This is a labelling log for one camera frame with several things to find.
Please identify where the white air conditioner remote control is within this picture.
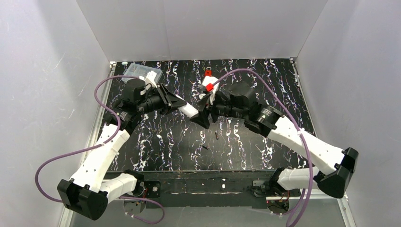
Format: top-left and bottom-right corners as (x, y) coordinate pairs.
(176, 96), (199, 118)

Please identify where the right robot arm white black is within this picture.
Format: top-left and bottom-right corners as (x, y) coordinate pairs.
(191, 82), (359, 199)

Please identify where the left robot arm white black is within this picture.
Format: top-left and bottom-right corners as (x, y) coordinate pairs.
(57, 79), (187, 220)

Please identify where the clear plastic screw box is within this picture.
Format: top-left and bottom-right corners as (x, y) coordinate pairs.
(123, 63), (162, 83)

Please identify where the aluminium table frame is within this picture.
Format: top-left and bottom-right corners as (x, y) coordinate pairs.
(58, 61), (356, 227)

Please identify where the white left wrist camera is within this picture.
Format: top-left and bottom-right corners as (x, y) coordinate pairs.
(139, 71), (160, 87)

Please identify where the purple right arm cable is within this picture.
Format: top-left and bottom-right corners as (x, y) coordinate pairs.
(213, 69), (315, 227)

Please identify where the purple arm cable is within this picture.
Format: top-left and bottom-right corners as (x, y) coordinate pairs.
(213, 69), (315, 227)
(35, 75), (165, 225)

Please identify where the red handled adjustable wrench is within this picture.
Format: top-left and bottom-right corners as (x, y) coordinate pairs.
(204, 67), (212, 77)

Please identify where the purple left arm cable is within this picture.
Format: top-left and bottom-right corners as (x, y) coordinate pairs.
(35, 75), (165, 225)

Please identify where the black front mounting rail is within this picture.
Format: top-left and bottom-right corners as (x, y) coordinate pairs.
(114, 169), (314, 209)

